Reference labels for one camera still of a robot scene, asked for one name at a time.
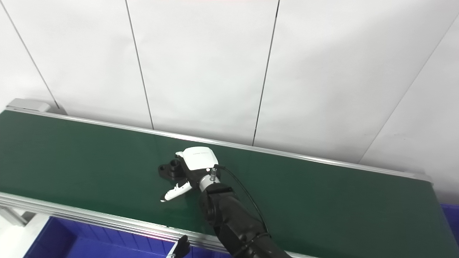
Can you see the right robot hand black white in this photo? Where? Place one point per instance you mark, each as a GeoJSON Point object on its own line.
{"type": "Point", "coordinates": [199, 157]}

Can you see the blue plastic bin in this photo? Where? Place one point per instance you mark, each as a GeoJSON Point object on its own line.
{"type": "Point", "coordinates": [452, 222]}
{"type": "Point", "coordinates": [89, 243]}

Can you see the black plastic machine part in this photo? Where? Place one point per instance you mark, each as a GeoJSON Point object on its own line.
{"type": "Point", "coordinates": [168, 172]}

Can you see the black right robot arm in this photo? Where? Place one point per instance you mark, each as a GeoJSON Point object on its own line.
{"type": "Point", "coordinates": [233, 218]}

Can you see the green conveyor belt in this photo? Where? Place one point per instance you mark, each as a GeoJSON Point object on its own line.
{"type": "Point", "coordinates": [322, 200]}
{"type": "Point", "coordinates": [71, 212]}

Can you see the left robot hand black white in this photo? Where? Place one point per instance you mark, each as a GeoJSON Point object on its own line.
{"type": "Point", "coordinates": [181, 247]}

